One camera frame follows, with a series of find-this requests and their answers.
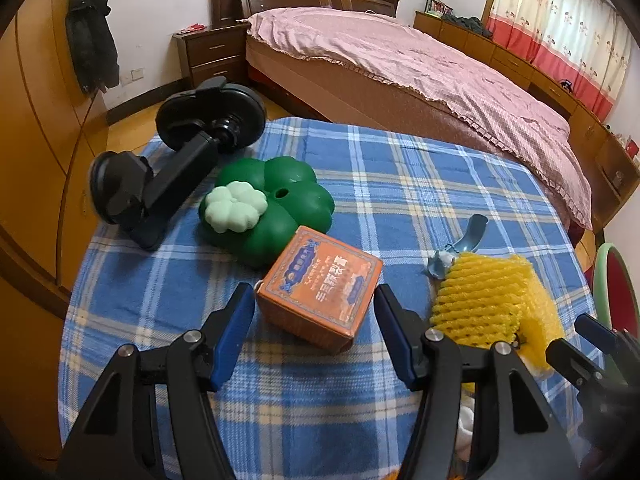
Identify blue plaid tablecloth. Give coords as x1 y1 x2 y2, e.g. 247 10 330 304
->
57 117 601 480

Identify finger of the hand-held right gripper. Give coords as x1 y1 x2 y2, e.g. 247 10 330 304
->
545 338 608 392
574 312 627 350

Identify pink bedspread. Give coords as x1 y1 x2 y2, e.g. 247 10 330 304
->
240 7 593 231

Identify orange printed box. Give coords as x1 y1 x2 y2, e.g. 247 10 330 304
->
255 226 385 353

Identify small white object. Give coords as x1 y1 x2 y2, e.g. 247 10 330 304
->
457 392 476 463

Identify red bin with green rim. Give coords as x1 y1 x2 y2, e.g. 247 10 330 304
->
592 242 640 336

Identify blue-grey scoop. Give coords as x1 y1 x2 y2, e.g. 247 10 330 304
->
426 213 488 278

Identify orange wooden wardrobe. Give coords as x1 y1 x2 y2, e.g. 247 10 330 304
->
0 0 125 466

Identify green clover-shaped container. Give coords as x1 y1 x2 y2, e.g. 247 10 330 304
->
198 156 336 268

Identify black hanging jacket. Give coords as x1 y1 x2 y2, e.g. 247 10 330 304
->
65 0 121 95

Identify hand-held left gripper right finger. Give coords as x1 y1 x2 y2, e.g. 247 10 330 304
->
374 284 583 480

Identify dark folded clothes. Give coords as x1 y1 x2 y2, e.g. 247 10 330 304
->
440 14 493 38

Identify dark wooden nightstand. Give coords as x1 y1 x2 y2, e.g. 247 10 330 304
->
172 22 251 91

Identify yellow foam net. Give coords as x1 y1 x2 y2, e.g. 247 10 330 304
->
430 252 566 378

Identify black suction mount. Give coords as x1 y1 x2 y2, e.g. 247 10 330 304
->
90 76 267 251

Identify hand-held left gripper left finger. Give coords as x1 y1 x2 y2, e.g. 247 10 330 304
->
55 282 257 480

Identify white and red curtain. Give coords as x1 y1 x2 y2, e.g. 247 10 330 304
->
487 0 633 123

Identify long low wooden cabinet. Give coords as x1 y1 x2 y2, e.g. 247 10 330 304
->
414 10 640 233

